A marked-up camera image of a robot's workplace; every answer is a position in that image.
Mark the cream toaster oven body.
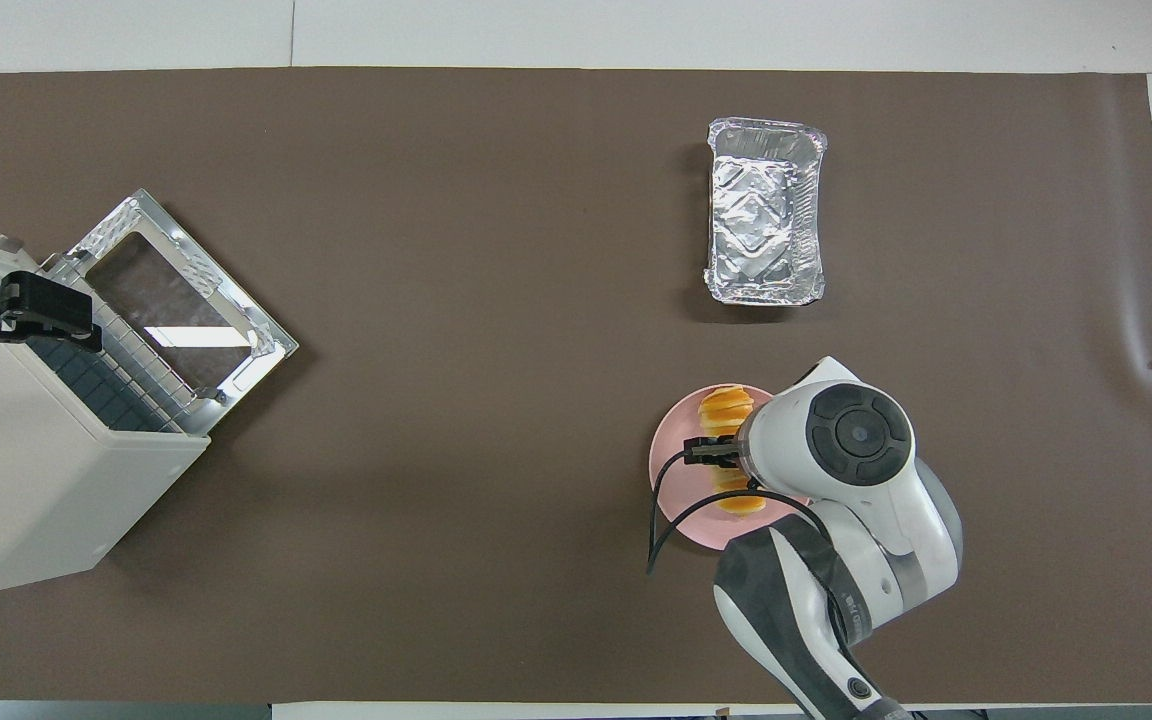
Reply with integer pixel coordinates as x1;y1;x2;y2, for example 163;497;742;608
0;215;212;599

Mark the glass oven door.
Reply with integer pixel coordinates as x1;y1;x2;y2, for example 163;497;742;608
66;188;299;406

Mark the pink round plate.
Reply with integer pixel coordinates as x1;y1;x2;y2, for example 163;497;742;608
649;384;817;549

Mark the black right arm gripper cable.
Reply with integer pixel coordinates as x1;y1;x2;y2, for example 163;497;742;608
646;437;837;601

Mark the brown table mat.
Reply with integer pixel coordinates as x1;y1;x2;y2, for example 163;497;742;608
0;68;1152;704

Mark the yellow sliced bread loaf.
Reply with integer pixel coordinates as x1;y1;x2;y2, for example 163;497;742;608
698;385;767;516

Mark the aluminium foil baking tray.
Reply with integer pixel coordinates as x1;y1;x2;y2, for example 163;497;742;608
704;117;828;308

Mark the metal wire oven rack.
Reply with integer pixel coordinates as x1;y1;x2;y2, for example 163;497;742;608
26;255;212;433

